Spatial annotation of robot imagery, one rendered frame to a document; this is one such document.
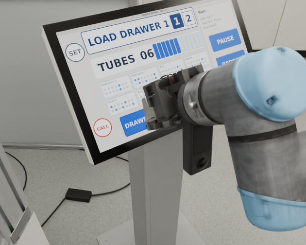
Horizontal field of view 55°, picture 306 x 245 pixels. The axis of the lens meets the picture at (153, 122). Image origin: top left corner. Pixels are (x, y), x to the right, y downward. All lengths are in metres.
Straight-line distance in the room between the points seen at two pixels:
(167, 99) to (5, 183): 0.29
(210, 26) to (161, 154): 0.40
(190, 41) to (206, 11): 0.10
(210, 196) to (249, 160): 1.47
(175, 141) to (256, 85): 0.66
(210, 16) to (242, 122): 0.54
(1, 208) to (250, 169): 0.38
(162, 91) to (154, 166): 0.51
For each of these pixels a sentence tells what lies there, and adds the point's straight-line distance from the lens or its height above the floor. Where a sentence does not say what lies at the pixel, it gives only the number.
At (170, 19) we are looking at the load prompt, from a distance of 0.77.
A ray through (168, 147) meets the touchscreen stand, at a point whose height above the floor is 0.78.
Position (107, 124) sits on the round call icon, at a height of 1.02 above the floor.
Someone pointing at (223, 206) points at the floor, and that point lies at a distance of 1.77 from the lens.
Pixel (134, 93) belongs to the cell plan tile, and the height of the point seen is 1.05.
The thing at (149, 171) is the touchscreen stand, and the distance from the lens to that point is 0.96.
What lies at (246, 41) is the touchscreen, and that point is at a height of 1.08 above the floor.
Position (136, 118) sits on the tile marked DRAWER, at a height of 1.01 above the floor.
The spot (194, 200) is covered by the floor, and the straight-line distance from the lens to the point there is 1.77.
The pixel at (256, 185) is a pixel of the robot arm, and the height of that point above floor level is 1.19.
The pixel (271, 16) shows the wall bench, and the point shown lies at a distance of 3.00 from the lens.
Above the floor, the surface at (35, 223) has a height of 0.92.
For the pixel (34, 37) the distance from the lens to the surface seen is 1.66.
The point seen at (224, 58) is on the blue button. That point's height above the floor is 1.06.
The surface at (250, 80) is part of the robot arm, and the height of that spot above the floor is 1.29.
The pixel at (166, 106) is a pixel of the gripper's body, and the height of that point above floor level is 1.16.
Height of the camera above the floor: 1.44
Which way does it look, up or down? 41 degrees down
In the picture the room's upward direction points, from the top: straight up
